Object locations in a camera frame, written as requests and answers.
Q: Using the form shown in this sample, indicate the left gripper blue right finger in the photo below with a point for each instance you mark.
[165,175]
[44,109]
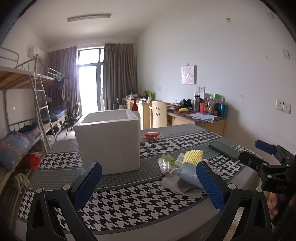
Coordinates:
[255,222]

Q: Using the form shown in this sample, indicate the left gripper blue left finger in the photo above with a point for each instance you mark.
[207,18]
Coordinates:
[43,223]

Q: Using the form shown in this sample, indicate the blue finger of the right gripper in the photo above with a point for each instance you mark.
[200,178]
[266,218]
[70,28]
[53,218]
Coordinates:
[252,161]
[266,147]

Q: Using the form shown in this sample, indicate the yellow foam fruit net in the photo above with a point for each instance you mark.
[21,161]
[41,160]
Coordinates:
[193,157]

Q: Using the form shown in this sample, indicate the blue surgical mask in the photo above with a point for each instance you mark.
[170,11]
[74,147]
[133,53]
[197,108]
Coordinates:
[187,172]

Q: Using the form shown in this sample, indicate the white foam sheet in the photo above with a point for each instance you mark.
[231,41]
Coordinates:
[171,183]

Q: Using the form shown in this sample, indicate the grey sock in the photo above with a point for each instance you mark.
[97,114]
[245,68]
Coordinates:
[184,186]

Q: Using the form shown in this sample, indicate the person's right hand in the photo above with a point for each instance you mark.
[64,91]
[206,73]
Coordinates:
[272,202]

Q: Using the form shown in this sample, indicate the wooden desk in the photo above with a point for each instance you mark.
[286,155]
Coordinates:
[175,117]

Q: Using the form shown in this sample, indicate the teal bottle on desk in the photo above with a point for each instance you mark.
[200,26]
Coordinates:
[223,110]

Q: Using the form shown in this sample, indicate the papers on desk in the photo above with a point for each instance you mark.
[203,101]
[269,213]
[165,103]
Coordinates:
[204,117]

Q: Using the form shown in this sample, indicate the red plastic bag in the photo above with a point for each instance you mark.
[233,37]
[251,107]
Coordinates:
[30,161]

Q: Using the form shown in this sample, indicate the blue plaid bedding bundle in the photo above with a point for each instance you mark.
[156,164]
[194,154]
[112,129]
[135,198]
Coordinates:
[16,144]

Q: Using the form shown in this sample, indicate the houndstooth table cloth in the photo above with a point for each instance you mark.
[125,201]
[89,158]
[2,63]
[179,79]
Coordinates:
[135,198]

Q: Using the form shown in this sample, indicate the yellow object on desk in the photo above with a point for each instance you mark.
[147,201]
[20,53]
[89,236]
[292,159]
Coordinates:
[183,110]

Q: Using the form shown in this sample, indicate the metal bunk bed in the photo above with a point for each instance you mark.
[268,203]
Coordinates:
[24,99]

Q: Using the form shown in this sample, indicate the wooden smiley chair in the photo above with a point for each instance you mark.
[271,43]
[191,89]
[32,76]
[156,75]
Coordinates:
[159,114]

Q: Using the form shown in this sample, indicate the red snack packet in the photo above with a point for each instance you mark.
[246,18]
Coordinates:
[151,135]

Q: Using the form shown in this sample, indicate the white styrofoam box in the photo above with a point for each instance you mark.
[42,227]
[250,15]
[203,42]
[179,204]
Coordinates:
[111,138]

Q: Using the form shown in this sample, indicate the black folding chair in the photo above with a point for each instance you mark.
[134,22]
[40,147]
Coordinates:
[74,117]

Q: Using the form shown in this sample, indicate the white red spray bottle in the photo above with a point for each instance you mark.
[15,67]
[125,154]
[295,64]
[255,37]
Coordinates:
[135,107]

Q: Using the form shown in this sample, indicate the right brown curtain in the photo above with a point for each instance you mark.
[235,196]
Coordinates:
[119,73]

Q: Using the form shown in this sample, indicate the brown curtain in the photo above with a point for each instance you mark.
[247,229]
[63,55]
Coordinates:
[119,73]
[61,65]

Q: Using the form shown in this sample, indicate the left brown curtain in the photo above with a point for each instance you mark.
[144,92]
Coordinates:
[61,65]

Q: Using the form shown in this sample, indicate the white air conditioner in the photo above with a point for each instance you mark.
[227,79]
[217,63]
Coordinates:
[34,51]

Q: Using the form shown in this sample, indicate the glass balcony door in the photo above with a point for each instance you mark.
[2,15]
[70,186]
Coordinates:
[90,74]

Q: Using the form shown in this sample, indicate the cartoon wall picture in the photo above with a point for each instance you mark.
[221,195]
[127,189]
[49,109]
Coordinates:
[188,74]

